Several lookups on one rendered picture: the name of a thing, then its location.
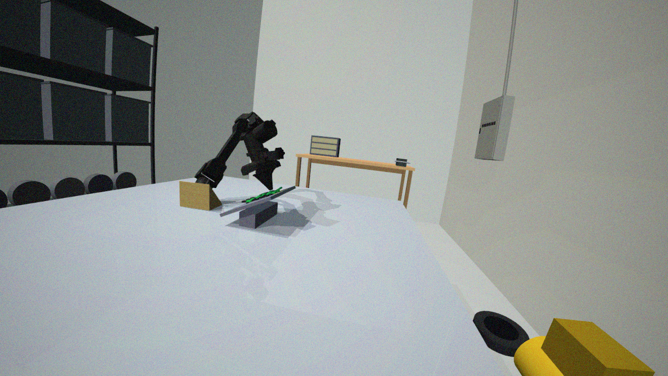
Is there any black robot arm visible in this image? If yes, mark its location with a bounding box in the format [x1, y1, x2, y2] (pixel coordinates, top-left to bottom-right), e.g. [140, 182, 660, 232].
[195, 112, 285, 188]

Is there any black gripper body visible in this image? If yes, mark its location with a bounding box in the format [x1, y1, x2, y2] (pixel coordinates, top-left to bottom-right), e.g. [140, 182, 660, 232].
[241, 145, 281, 176]

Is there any grey switch panel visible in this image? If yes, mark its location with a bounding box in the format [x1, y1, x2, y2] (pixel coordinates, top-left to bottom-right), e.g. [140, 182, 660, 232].
[220, 186, 295, 229]

